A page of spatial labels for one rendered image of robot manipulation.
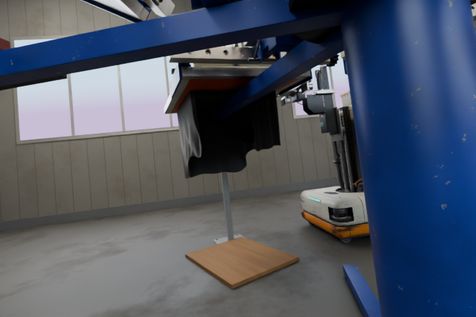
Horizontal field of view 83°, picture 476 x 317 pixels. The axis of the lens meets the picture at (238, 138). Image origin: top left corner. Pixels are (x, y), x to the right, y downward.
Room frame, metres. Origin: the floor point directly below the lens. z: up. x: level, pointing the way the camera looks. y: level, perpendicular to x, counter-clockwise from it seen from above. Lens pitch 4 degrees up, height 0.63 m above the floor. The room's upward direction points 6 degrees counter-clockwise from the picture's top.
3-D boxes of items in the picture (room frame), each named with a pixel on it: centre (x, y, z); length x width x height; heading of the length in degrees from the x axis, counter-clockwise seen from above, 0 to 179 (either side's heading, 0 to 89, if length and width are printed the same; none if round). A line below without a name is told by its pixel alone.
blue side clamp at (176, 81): (1.15, 0.22, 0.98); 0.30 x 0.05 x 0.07; 21
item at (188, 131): (1.45, 0.26, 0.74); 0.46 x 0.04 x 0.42; 21
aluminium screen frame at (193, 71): (1.48, 0.05, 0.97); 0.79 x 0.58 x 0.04; 21
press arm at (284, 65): (1.07, -0.10, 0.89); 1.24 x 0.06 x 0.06; 21
